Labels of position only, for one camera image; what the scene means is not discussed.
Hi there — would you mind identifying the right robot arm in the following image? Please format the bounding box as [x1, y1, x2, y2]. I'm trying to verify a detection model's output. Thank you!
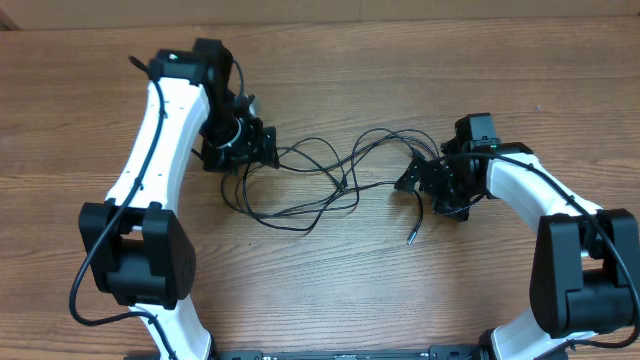
[395, 113, 639, 359]

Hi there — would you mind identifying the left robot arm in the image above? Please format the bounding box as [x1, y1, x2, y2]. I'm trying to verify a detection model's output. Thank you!
[69, 38, 279, 359]

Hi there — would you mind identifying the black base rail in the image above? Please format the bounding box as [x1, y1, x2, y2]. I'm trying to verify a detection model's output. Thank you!
[208, 345, 494, 360]

